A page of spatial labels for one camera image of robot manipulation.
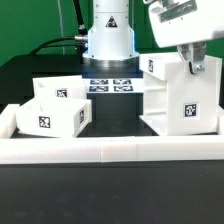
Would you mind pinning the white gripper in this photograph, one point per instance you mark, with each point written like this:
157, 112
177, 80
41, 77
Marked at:
177, 22

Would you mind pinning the white drawer cabinet box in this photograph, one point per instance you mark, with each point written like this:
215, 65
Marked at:
176, 102

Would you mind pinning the white front drawer tray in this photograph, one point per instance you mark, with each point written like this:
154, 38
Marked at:
54, 117

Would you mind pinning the white drawer tray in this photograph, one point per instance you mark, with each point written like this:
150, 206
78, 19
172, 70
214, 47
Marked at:
54, 117
60, 86

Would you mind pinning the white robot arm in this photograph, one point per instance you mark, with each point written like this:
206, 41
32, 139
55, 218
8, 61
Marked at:
111, 38

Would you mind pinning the white rear drawer tray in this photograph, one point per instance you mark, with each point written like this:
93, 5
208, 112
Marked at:
60, 86

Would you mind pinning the paper sheet with markers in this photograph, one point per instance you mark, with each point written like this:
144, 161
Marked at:
114, 85

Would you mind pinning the white U-shaped boundary frame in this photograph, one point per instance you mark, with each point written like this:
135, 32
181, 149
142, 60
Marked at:
102, 150

